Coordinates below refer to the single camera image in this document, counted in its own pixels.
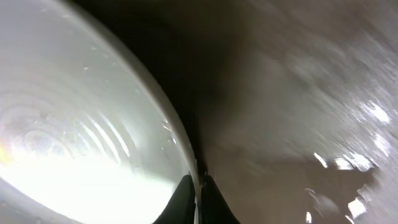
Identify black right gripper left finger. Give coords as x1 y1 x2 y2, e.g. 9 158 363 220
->
154 175 196 224

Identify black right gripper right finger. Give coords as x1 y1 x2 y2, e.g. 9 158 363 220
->
201 175 239 224

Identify pale green plate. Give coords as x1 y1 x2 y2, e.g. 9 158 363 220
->
1 0 200 223

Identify large brown serving tray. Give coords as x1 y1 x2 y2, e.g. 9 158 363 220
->
78 0 397 223

